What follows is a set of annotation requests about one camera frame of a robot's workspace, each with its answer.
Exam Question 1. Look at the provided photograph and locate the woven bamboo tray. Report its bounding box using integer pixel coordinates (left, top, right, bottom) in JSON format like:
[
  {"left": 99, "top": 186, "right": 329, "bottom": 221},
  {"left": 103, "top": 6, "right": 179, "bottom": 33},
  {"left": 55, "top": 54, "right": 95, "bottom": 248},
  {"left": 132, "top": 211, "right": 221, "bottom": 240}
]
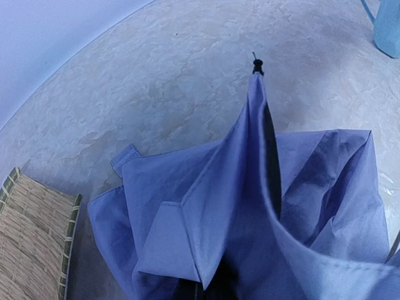
[{"left": 1, "top": 167, "right": 83, "bottom": 299}]

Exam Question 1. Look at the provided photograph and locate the light blue mug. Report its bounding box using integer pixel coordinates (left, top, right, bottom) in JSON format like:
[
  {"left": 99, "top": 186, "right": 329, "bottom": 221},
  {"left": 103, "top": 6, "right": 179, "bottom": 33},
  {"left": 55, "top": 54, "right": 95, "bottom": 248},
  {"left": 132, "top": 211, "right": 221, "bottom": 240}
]
[{"left": 361, "top": 0, "right": 399, "bottom": 58}]

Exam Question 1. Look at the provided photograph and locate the lavender folding umbrella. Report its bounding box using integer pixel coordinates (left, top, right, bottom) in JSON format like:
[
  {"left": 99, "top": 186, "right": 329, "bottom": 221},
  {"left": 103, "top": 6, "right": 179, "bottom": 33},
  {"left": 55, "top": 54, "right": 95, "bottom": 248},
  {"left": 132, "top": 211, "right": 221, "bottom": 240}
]
[{"left": 87, "top": 59, "right": 399, "bottom": 299}]

